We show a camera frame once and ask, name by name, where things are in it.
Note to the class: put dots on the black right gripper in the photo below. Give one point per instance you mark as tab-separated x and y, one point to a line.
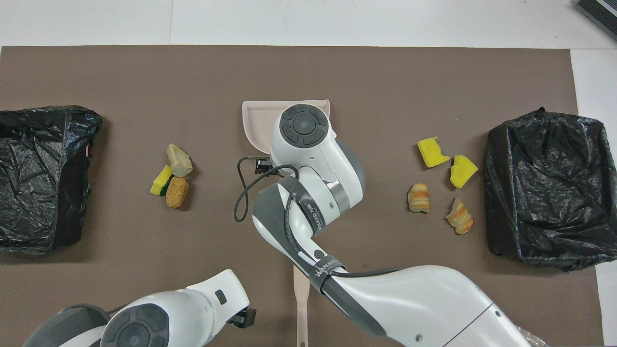
264	165

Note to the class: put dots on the beige plastic dustpan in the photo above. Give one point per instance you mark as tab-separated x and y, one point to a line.
258	120

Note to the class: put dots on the beige hand brush black bristles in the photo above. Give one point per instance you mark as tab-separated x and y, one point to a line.
301	299

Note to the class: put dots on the pale crusty bread chunk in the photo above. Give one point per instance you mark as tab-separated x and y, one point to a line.
179	160

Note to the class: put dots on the brown bread roll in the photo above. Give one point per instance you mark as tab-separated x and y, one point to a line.
177	192

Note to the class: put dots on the yellow sponge with green backing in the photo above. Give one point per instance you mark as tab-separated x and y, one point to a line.
160	183

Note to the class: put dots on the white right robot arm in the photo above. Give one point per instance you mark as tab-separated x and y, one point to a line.
409	299

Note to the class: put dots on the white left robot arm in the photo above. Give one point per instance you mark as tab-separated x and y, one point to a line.
183	313

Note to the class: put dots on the bin lined with black bag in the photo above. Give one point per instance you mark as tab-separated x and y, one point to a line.
38	168
544	188

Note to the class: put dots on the brown table mat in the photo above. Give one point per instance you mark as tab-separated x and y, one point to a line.
144	77

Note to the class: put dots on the striped croissant piece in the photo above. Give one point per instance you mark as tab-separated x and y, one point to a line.
460	217
419	197

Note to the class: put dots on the yellow sponge piece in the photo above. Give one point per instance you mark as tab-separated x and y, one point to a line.
433	152
462	171

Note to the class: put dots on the dark ribbed floor grate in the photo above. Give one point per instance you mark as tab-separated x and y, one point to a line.
600	14

